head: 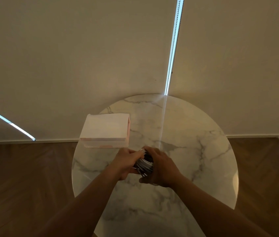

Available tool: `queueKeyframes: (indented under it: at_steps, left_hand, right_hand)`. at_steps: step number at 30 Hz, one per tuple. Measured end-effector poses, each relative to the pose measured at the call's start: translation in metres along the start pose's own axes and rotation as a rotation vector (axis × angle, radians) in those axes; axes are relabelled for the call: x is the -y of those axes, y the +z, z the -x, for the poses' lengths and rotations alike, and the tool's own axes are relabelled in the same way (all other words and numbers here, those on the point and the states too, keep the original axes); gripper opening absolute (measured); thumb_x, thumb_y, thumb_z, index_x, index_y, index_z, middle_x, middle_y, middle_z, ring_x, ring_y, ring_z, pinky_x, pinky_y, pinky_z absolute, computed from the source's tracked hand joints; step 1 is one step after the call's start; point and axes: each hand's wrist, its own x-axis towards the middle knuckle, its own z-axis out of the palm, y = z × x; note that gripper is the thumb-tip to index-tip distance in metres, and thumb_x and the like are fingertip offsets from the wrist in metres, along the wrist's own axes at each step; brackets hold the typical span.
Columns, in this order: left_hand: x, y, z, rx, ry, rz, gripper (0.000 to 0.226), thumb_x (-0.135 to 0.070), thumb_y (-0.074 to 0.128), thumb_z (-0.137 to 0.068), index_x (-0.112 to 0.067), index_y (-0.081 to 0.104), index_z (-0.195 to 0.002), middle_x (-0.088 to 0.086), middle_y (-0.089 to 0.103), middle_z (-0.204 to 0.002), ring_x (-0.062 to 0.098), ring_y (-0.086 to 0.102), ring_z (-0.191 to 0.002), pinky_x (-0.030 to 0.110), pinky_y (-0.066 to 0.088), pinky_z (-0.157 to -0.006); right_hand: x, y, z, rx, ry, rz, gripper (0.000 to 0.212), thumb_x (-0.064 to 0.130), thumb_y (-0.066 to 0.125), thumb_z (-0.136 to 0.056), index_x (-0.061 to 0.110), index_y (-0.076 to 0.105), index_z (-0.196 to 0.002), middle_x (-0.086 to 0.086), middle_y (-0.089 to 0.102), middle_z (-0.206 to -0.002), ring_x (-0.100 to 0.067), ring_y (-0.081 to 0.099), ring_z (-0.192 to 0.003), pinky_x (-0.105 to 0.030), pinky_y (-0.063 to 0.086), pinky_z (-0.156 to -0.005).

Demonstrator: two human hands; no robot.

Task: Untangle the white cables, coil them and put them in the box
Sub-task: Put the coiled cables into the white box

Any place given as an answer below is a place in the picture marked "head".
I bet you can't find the person's left forearm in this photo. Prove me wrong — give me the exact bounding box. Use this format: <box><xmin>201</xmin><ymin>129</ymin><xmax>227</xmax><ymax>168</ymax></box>
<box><xmin>36</xmin><ymin>168</ymin><xmax>124</xmax><ymax>237</ymax></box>

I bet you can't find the white pink box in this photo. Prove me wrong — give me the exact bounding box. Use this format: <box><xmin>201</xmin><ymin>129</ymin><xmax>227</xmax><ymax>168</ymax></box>
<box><xmin>79</xmin><ymin>113</ymin><xmax>131</xmax><ymax>148</ymax></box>

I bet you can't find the person's right forearm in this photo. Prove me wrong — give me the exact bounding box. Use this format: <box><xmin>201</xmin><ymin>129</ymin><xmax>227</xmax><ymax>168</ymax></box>
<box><xmin>171</xmin><ymin>175</ymin><xmax>271</xmax><ymax>237</ymax></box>

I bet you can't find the person's right hand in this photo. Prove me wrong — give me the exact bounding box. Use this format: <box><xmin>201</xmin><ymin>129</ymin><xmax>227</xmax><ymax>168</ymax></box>
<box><xmin>139</xmin><ymin>146</ymin><xmax>184</xmax><ymax>188</ymax></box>

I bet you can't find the person's left hand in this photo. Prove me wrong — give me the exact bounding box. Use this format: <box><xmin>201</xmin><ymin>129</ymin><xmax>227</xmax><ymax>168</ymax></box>
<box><xmin>109</xmin><ymin>147</ymin><xmax>145</xmax><ymax>181</ymax></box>

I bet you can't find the blind bead pull chain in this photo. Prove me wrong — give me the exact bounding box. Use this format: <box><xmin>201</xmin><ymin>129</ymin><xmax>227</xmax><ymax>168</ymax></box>
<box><xmin>164</xmin><ymin>0</ymin><xmax>185</xmax><ymax>96</ymax></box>

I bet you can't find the round marble table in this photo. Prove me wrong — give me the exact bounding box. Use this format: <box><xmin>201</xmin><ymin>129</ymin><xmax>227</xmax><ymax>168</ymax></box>
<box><xmin>71</xmin><ymin>93</ymin><xmax>239</xmax><ymax>237</ymax></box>

